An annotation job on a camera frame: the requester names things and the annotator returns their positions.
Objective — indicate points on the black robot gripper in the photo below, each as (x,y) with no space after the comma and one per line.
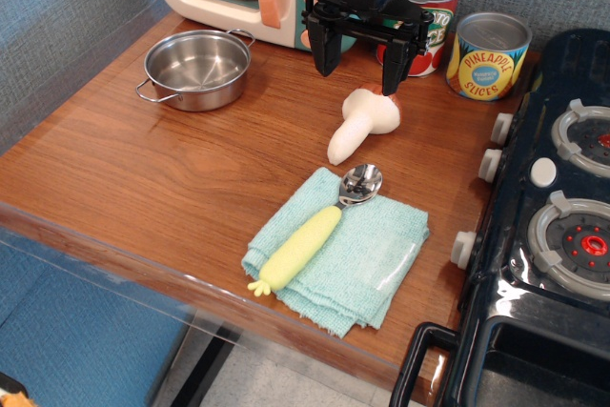
(399,25)

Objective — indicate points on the white brown toy mushroom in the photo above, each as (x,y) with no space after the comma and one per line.
(366,110)

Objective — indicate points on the silver metal pot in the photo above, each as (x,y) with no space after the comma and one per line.
(197,71)

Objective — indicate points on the pineapple slices can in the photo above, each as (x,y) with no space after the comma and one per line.
(488,53)

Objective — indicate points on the teal folded cloth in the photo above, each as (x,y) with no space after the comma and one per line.
(354,276)

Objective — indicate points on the dark blue toy stove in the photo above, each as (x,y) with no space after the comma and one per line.
(534,308)

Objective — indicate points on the yellow handled metal spoon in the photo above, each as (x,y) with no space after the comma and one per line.
(357,186)

